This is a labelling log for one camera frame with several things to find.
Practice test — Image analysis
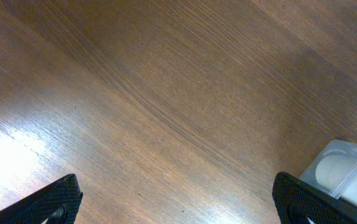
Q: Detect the cream cup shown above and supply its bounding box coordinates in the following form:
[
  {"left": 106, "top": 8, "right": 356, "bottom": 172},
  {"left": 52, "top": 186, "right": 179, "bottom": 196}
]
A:
[{"left": 315, "top": 155, "right": 357, "bottom": 206}]

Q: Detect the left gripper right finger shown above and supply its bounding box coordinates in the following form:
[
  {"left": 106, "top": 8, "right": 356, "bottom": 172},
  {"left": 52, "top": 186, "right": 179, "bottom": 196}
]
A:
[{"left": 272, "top": 172, "right": 357, "bottom": 224}]

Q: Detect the clear plastic container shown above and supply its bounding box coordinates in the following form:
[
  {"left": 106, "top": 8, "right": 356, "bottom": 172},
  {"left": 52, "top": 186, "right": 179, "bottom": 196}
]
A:
[{"left": 300, "top": 139, "right": 357, "bottom": 199}]

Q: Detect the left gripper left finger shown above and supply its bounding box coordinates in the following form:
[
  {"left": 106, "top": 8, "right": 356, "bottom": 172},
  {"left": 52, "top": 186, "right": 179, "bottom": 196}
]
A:
[{"left": 0, "top": 174, "right": 83, "bottom": 224}]

